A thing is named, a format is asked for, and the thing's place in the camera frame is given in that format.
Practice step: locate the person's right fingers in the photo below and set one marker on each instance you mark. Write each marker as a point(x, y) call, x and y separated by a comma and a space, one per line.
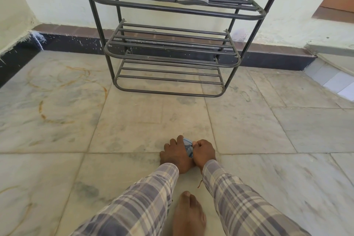
point(197, 145)

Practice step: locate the person's left hand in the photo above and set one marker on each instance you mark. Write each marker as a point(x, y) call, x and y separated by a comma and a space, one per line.
point(174, 157)

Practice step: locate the red wrist thread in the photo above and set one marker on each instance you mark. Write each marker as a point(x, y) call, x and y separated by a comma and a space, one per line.
point(201, 180)

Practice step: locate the black metal shoe rack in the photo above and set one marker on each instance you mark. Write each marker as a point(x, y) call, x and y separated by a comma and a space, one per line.
point(177, 9)

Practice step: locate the person's left fingers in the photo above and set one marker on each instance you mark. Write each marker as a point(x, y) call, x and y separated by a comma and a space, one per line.
point(174, 142)

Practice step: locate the person's right forearm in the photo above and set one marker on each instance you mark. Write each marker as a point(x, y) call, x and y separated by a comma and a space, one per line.
point(237, 202)

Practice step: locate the person's left forearm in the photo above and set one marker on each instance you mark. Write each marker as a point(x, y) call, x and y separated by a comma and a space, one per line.
point(138, 205)

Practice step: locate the person's bare foot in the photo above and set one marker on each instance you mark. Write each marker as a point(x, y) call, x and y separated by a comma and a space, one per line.
point(189, 216)

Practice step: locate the blue patterned cloth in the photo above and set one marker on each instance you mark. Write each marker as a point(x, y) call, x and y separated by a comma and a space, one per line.
point(188, 147)

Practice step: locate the person's right hand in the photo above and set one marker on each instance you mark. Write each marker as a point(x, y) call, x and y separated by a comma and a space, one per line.
point(206, 151)

